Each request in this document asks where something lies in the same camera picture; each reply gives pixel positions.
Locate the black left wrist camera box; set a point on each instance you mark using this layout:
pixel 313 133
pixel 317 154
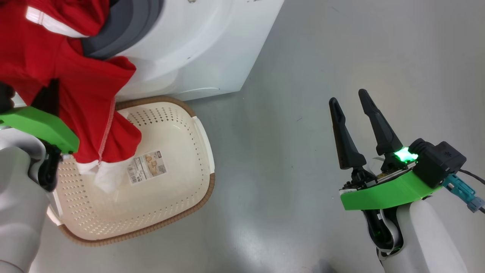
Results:
pixel 5 96

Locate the red garment with white trim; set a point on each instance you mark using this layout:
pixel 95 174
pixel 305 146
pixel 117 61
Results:
pixel 83 91

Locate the white front-loading washing machine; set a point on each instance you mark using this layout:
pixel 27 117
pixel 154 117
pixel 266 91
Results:
pixel 197 49

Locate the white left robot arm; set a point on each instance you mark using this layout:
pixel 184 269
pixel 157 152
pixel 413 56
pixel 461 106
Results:
pixel 19 212

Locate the printed paper product label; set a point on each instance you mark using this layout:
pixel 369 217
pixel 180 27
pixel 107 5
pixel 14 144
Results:
pixel 147 167

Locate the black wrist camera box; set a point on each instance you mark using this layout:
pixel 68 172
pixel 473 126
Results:
pixel 5 96
pixel 439 161

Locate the cream perforated laundry basket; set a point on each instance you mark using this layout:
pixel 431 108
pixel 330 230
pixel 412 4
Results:
pixel 170 197

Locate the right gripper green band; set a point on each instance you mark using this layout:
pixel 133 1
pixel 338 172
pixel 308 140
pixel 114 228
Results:
pixel 379 193

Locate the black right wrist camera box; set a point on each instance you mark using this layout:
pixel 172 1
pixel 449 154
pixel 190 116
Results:
pixel 439 161

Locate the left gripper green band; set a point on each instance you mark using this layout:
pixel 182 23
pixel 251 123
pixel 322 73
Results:
pixel 41 127

